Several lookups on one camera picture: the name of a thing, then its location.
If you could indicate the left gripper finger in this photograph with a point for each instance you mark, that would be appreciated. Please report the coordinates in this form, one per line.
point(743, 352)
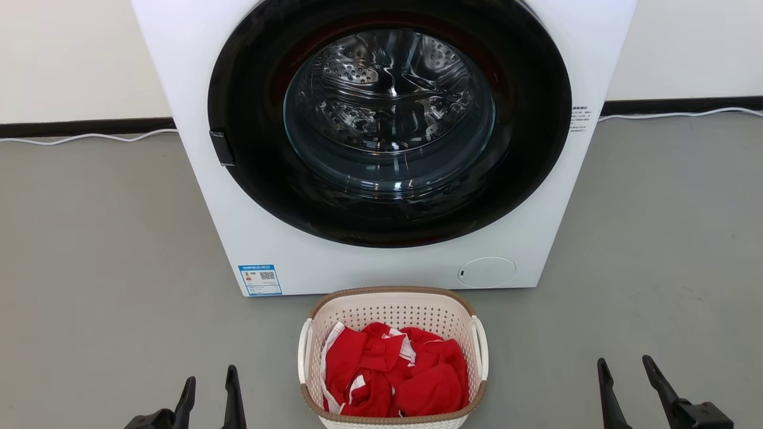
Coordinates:
point(233, 405)
point(185, 411)

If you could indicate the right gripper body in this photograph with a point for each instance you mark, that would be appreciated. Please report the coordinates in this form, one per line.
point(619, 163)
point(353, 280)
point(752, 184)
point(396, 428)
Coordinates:
point(706, 417)

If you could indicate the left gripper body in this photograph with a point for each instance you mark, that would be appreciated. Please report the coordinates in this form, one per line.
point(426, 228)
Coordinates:
point(152, 420)

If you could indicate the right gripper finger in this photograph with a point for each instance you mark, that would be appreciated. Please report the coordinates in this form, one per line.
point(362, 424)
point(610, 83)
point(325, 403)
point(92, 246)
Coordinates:
point(611, 399)
point(664, 390)

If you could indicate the white perforated laundry basket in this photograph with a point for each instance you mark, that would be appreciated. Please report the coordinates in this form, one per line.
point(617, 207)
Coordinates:
point(393, 304)

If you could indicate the red and white garment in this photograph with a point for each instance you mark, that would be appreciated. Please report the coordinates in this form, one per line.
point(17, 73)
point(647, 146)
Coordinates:
point(429, 390)

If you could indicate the blue energy label sticker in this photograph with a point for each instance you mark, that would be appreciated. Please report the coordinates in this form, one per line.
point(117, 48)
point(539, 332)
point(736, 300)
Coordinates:
point(260, 280)

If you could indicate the round white filter cover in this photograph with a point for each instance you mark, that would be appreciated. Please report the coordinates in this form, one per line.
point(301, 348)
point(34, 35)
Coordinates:
point(487, 273)

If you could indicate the white front-load washing machine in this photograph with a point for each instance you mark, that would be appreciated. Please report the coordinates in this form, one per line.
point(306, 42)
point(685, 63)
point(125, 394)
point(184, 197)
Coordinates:
point(357, 271)

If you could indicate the small printed text sticker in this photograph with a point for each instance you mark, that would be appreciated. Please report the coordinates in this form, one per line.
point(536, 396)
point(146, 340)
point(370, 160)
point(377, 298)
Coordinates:
point(580, 118)

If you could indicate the black baseboard strip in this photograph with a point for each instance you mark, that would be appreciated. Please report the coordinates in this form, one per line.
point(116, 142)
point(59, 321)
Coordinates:
point(685, 105)
point(77, 127)

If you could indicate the black round washer door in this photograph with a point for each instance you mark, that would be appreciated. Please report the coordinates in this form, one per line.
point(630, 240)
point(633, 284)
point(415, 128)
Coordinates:
point(250, 101)

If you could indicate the steel washer drum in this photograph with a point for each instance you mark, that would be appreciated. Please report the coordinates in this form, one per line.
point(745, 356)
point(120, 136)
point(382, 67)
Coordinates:
point(390, 101)

